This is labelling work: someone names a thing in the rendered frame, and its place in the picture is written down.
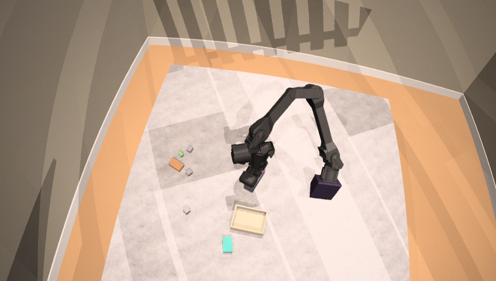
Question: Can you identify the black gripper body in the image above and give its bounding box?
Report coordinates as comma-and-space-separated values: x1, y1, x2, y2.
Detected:
239, 150, 275, 188

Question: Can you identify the orange-brown rectangular block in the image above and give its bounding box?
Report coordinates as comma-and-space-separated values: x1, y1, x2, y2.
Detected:
169, 158, 184, 172

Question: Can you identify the teal rectangular block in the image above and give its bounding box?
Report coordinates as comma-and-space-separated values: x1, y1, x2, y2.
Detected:
223, 237, 233, 253

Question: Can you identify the beige shallow tray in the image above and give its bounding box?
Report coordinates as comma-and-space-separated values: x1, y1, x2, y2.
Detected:
230, 204, 268, 236

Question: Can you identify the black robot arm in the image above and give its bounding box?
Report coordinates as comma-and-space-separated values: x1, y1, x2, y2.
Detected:
231, 84, 344, 183

